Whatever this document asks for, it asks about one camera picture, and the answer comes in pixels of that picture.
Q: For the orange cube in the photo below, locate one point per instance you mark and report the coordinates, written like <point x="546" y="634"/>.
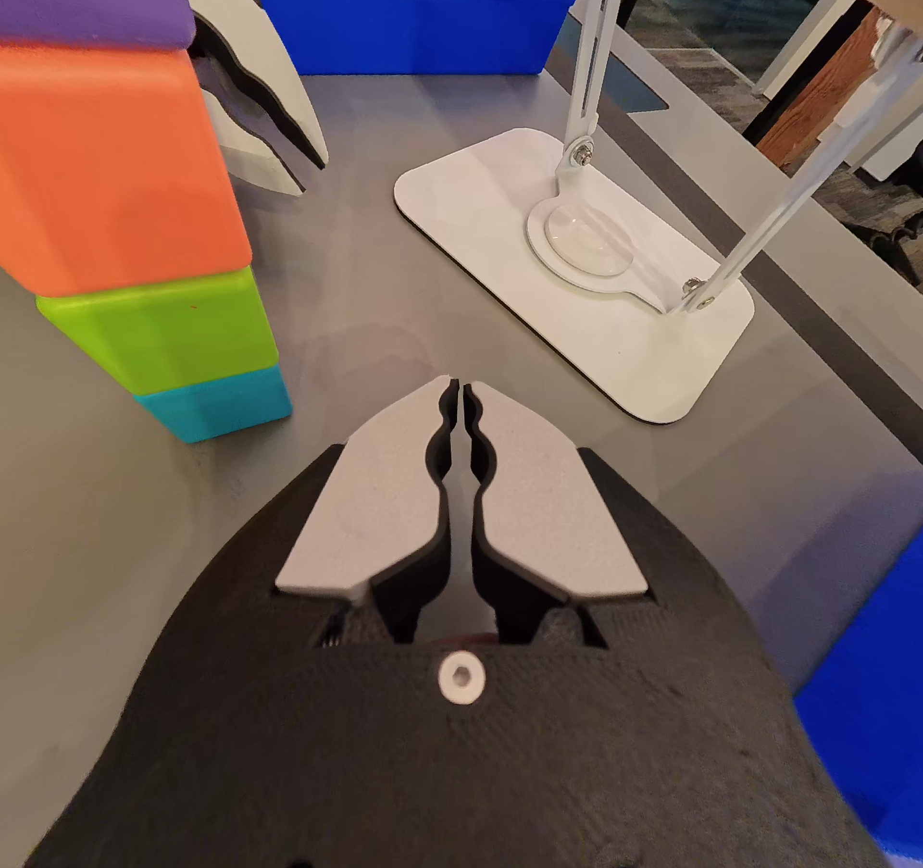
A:
<point x="108" y="161"/>

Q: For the green cube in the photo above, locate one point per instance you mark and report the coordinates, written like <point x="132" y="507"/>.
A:
<point x="166" y="334"/>

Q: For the wooden document stand white base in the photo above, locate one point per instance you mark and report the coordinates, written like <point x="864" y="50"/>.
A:
<point x="490" y="212"/>

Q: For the light blue cube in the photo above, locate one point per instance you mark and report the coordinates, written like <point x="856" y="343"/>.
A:
<point x="216" y="406"/>

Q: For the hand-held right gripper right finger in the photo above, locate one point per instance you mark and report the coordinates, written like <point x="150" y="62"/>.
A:
<point x="555" y="515"/>

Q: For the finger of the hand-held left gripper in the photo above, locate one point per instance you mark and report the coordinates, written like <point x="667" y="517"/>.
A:
<point x="249" y="151"/>
<point x="252" y="24"/>

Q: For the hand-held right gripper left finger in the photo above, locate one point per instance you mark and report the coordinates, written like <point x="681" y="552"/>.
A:
<point x="368" y="507"/>

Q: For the black swivel chair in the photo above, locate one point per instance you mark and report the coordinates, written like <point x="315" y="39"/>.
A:
<point x="901" y="241"/>

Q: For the grey desk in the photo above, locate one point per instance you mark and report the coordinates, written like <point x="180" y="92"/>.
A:
<point x="346" y="269"/>

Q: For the blue plastic bin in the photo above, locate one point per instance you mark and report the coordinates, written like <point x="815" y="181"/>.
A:
<point x="872" y="724"/>
<point x="411" y="10"/>

